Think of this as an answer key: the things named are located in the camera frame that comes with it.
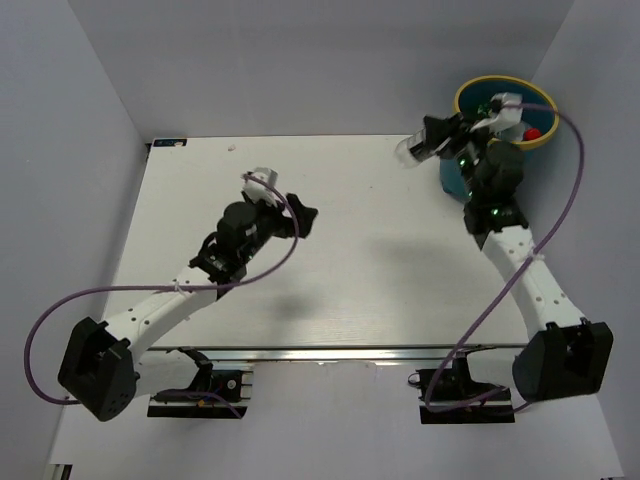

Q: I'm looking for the green plastic bottle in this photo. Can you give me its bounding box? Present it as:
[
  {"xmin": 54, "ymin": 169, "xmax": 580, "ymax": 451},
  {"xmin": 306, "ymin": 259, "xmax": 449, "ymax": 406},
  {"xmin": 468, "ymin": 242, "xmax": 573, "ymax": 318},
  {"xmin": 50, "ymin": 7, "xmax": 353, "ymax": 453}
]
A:
[{"xmin": 476, "ymin": 102, "xmax": 493, "ymax": 119}]

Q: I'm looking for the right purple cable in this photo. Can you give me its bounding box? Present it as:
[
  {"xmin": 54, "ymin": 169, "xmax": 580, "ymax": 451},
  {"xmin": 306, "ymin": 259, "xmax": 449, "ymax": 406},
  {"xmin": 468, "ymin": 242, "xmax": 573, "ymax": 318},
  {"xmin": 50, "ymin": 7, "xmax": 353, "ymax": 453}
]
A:
[{"xmin": 419, "ymin": 102, "xmax": 586, "ymax": 414}]

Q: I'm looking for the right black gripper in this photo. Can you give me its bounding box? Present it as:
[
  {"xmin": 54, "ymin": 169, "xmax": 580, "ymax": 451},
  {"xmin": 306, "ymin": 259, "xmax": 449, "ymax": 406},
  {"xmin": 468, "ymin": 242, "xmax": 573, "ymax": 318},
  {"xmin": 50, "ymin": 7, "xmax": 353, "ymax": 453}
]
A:
[{"xmin": 424, "ymin": 112, "xmax": 499, "ymax": 201}]

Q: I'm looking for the teal bin with yellow rim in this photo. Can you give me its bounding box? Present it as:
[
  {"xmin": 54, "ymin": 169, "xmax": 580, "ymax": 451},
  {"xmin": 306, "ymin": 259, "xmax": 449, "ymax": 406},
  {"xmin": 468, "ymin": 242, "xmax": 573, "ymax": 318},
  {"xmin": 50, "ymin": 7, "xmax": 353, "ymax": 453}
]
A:
[{"xmin": 439, "ymin": 75, "xmax": 559, "ymax": 201}]

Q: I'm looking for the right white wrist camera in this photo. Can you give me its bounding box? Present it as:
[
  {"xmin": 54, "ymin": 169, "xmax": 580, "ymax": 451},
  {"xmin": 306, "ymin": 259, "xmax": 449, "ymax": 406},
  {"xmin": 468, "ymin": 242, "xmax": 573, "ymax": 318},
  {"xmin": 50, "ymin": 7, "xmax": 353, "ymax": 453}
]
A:
[{"xmin": 470, "ymin": 92, "xmax": 523, "ymax": 134}]

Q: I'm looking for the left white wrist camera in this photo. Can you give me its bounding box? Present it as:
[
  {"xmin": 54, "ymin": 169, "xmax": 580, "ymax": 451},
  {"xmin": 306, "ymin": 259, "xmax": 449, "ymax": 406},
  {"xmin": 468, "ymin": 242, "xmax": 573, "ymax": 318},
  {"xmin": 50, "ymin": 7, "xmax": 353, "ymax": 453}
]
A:
[{"xmin": 242, "ymin": 167, "xmax": 278, "ymax": 206}]

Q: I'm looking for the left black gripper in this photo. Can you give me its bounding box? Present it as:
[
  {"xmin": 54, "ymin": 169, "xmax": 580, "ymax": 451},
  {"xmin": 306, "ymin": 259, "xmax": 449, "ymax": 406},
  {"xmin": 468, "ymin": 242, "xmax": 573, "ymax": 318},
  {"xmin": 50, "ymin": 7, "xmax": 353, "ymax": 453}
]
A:
[{"xmin": 239, "ymin": 193, "xmax": 316, "ymax": 263}]

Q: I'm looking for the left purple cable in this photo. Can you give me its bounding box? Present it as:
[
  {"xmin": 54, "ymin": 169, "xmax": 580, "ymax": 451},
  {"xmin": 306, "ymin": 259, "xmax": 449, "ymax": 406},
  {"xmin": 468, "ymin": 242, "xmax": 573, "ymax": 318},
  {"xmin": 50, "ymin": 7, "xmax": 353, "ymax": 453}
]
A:
[{"xmin": 24, "ymin": 172, "xmax": 301, "ymax": 419}]

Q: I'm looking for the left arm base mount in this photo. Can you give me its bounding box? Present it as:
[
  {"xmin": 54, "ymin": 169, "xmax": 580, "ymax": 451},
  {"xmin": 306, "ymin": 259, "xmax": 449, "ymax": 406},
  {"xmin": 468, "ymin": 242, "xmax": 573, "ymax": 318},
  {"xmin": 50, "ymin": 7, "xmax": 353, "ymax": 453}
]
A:
[{"xmin": 140, "ymin": 347, "xmax": 254, "ymax": 420}]

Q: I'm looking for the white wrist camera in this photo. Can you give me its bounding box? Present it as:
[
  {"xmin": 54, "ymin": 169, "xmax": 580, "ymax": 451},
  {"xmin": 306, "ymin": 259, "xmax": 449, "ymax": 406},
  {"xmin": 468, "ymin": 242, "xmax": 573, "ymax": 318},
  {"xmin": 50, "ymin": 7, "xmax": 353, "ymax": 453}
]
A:
[
  {"xmin": 242, "ymin": 167, "xmax": 278, "ymax": 206},
  {"xmin": 470, "ymin": 92, "xmax": 523, "ymax": 134}
]

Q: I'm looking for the purple cable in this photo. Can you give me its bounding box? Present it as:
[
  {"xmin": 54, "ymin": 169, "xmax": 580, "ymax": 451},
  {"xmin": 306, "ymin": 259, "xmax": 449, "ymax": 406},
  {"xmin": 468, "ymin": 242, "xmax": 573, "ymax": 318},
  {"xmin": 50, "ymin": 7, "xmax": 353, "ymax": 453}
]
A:
[
  {"xmin": 419, "ymin": 102, "xmax": 586, "ymax": 414},
  {"xmin": 24, "ymin": 172, "xmax": 301, "ymax": 419}
]

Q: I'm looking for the red label water bottle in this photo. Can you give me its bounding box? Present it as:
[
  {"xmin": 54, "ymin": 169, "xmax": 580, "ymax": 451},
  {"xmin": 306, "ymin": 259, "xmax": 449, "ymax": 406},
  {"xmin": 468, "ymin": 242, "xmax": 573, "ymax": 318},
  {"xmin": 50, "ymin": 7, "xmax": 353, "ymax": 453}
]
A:
[{"xmin": 501, "ymin": 123, "xmax": 542, "ymax": 143}]

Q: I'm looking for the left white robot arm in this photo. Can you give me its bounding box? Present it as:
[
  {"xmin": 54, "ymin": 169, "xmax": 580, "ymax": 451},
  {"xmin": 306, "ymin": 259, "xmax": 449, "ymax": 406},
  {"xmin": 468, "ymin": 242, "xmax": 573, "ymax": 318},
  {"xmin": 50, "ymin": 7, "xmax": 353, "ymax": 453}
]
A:
[{"xmin": 58, "ymin": 194, "xmax": 318, "ymax": 422}]

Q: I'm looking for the clear bottle with black label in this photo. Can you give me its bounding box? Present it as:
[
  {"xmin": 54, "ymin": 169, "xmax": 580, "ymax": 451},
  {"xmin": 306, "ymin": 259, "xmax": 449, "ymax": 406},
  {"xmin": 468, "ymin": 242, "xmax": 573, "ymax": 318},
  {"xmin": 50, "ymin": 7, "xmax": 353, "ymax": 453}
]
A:
[{"xmin": 394, "ymin": 128, "xmax": 436, "ymax": 168}]

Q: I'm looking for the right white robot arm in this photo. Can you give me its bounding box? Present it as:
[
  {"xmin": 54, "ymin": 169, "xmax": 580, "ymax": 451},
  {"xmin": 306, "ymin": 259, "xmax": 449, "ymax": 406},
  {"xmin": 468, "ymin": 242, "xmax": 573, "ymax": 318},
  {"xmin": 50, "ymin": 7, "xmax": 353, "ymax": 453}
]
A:
[{"xmin": 411, "ymin": 114, "xmax": 613, "ymax": 413}]

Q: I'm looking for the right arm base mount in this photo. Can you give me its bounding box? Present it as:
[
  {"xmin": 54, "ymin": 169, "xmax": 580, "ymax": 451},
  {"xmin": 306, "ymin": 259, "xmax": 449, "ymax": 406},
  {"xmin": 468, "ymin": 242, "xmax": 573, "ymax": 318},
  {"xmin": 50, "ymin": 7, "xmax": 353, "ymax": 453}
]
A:
[{"xmin": 407, "ymin": 354, "xmax": 515, "ymax": 425}]

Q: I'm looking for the blue label sticker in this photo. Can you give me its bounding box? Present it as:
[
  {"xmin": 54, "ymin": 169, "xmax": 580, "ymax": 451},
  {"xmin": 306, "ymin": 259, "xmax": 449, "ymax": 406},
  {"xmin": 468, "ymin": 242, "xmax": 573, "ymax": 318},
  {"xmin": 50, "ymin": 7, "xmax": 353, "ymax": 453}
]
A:
[{"xmin": 151, "ymin": 138, "xmax": 187, "ymax": 148}]

